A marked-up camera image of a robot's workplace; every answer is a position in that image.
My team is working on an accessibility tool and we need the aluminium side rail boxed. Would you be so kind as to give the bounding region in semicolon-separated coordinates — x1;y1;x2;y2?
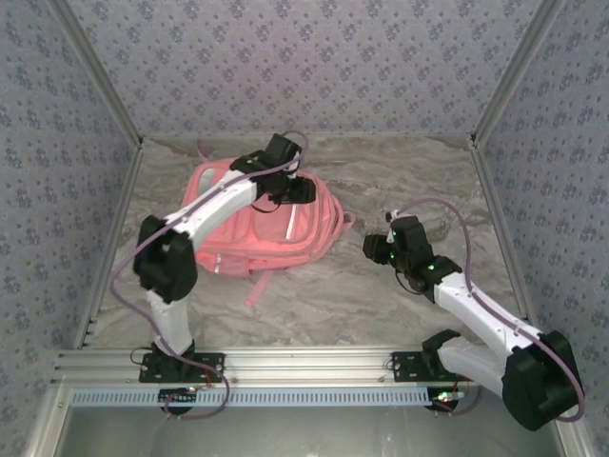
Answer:
73;142;147;351
469;140;544;348

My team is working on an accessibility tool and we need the black circuit board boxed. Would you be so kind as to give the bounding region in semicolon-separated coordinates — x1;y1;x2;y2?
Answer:
158;387;199;405
430;388;465;411

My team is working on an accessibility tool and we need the pink backpack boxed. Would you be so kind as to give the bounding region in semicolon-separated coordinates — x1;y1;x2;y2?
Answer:
183;136;358;308

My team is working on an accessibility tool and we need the aluminium frame post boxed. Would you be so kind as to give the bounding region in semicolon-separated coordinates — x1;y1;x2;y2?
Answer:
45;0;145;147
470;0;570;147

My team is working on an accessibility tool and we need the grey metal panel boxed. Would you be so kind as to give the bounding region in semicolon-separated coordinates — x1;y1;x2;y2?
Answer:
23;384;594;457

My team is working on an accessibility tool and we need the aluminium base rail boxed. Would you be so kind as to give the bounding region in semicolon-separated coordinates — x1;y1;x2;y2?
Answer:
50;346;571;387

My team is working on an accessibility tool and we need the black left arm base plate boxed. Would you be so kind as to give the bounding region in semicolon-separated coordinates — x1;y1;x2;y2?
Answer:
138;350;226;385

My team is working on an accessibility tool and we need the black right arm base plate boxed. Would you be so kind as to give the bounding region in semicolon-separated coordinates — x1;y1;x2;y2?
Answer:
390;350;477;383

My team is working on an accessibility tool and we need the marble pattern table cover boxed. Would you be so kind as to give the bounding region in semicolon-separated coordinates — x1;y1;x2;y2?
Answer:
88;134;543;351

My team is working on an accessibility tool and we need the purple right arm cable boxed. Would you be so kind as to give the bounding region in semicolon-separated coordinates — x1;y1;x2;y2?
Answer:
392;197;586;425

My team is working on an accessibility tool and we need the pale slotted cable duct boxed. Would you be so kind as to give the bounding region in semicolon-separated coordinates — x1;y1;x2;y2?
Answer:
69;386;437;408

